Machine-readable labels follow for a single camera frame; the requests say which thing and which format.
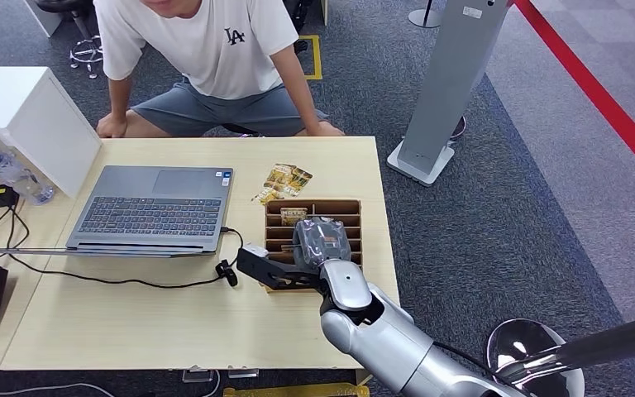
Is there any person's right hand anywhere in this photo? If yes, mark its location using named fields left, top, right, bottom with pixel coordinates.
left=96, top=112, right=128, bottom=139

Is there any person's left hand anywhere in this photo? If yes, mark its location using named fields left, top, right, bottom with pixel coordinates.
left=295, top=119, right=346, bottom=138

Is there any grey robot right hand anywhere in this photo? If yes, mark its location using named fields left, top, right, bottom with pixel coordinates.
left=293, top=217, right=353, bottom=270

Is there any gold hotel card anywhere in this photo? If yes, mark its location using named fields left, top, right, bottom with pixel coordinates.
left=279, top=207, right=309, bottom=227

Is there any cardboard card organizer box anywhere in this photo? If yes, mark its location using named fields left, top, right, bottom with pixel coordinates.
left=263, top=198, right=365, bottom=294

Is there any person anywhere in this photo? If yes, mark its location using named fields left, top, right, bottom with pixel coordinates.
left=93, top=0, right=346, bottom=139

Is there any black stool with chrome base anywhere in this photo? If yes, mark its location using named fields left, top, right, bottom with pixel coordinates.
left=35, top=0, right=106, bottom=80

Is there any white cabinet box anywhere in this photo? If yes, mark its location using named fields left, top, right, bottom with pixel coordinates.
left=0, top=66, right=103, bottom=199

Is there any grey open laptop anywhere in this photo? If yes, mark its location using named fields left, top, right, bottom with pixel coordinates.
left=0, top=165, right=236, bottom=260

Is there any clear plastic water bottle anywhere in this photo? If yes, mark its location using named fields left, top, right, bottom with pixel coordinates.
left=0, top=146, right=56, bottom=206

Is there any grey kiosk stand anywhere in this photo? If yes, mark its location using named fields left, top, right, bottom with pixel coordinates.
left=386, top=0, right=513, bottom=188

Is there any round metal stanchion base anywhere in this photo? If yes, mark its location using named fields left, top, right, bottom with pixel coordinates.
left=408, top=0, right=448, bottom=29

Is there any yellow cardboard piece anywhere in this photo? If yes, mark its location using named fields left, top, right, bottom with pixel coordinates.
left=222, top=383, right=371, bottom=397

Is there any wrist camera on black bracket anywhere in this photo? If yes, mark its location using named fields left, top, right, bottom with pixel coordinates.
left=236, top=244, right=325, bottom=293

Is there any black laptop cable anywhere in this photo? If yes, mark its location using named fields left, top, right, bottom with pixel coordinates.
left=7, top=226, right=246, bottom=289

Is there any white cable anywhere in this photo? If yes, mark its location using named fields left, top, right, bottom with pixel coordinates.
left=0, top=380, right=117, bottom=397

